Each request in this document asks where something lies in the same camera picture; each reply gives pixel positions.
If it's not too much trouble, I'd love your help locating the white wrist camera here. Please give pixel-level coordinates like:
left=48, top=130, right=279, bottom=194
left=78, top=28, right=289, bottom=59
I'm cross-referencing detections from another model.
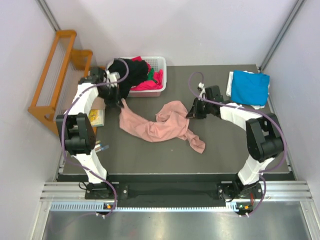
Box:
left=197, top=82, right=207, bottom=100
left=104, top=70, right=121, bottom=87

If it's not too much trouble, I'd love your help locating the purple cable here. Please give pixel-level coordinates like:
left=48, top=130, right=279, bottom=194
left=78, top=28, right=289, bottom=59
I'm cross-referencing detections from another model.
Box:
left=61, top=57, right=130, bottom=218
left=188, top=71, right=288, bottom=217

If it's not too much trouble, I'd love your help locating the orange wooden rack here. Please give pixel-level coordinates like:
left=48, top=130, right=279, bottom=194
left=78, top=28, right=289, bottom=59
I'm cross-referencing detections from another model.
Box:
left=27, top=30, right=93, bottom=136

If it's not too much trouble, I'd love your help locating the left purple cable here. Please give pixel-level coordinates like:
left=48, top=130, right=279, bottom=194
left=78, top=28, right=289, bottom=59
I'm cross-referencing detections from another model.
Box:
left=61, top=57, right=130, bottom=218

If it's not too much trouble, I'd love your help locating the blue folded t shirt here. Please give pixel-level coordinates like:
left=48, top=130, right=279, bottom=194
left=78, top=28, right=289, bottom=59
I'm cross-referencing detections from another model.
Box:
left=230, top=70, right=271, bottom=106

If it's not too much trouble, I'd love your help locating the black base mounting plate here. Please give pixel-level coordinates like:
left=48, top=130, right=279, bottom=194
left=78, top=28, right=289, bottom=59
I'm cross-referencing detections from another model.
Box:
left=78, top=173, right=262, bottom=208

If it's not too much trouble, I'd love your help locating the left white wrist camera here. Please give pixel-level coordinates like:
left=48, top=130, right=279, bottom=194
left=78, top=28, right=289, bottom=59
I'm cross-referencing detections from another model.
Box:
left=104, top=70, right=121, bottom=87

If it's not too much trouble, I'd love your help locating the black t shirt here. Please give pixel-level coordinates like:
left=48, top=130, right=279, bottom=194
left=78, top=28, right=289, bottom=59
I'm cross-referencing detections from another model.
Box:
left=106, top=58, right=149, bottom=99

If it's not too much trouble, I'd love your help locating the bundle of marker pens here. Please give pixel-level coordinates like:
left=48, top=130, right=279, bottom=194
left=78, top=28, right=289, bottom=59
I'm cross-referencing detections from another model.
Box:
left=94, top=140, right=109, bottom=153

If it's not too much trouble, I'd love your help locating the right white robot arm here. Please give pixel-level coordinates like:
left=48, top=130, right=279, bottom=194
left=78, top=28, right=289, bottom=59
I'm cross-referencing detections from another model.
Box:
left=186, top=83, right=285, bottom=202

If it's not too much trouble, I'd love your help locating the white folded t shirt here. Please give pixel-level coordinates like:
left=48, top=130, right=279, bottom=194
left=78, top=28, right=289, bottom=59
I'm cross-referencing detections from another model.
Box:
left=225, top=70, right=271, bottom=110

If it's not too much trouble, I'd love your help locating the grey slotted cable duct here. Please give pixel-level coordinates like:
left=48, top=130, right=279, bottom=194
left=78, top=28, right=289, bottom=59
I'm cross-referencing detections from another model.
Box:
left=49, top=201, right=241, bottom=213

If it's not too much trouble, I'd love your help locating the magenta t shirt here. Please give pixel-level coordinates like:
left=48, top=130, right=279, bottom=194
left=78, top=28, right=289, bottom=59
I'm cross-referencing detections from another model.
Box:
left=130, top=62, right=164, bottom=91

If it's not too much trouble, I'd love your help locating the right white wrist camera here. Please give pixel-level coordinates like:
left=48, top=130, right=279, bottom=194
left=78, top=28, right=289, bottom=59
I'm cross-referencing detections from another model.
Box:
left=197, top=82, right=207, bottom=100

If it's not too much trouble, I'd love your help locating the white plastic laundry basket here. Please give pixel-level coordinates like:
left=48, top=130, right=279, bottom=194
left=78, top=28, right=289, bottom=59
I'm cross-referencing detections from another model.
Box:
left=104, top=56, right=167, bottom=99

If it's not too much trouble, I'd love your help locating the pink t shirt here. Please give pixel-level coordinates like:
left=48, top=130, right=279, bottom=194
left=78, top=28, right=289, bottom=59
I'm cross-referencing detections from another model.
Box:
left=119, top=100, right=206, bottom=154

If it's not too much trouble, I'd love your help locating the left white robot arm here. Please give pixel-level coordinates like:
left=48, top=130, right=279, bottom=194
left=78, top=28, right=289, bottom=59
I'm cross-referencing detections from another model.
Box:
left=55, top=66, right=129, bottom=200

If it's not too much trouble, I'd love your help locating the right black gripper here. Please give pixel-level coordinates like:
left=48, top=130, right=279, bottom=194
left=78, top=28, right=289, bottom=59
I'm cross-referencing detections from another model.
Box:
left=186, top=96, right=213, bottom=119

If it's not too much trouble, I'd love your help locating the green t shirt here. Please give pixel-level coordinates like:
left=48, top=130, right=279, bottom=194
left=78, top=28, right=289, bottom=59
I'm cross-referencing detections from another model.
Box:
left=147, top=68, right=155, bottom=81

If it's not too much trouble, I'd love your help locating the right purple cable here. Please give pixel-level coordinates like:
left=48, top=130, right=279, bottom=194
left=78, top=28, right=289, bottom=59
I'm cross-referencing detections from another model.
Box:
left=188, top=71, right=288, bottom=217

